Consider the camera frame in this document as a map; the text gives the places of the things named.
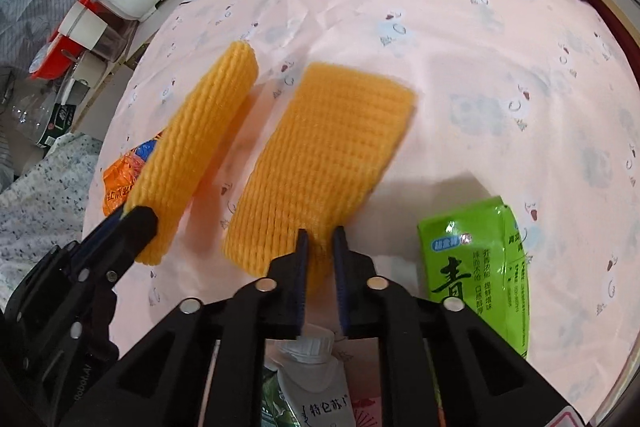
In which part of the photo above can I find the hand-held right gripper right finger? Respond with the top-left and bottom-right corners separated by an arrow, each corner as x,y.
332,226 -> 586,427

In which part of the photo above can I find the white lidded container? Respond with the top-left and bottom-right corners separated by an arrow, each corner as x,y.
59,0 -> 136,62

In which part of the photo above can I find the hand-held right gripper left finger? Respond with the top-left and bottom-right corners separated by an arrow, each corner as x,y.
65,228 -> 311,427

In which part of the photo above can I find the pink printed packet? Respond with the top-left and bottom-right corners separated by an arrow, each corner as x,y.
332,341 -> 396,427

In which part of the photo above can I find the orange snack wrapper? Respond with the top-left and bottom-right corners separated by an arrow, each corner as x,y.
101,129 -> 168,218

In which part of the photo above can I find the orange foam fruit net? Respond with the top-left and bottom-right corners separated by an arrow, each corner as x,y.
122,41 -> 259,267
221,62 -> 417,298

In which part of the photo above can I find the white spouted drink pouch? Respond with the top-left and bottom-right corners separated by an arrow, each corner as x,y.
264,326 -> 356,427

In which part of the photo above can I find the pink printed tablecloth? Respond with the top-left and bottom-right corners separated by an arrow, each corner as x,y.
82,0 -> 640,427

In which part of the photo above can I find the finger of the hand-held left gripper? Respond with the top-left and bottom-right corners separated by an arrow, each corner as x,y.
75,210 -> 126,259
80,205 -> 160,289

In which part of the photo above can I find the glass jar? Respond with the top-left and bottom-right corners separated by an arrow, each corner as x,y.
0,67 -> 76,148

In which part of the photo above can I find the green printed packet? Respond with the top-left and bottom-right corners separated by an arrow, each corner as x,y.
417,196 -> 531,360

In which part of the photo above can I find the red plastic basin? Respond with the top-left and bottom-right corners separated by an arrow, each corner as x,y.
27,0 -> 96,80

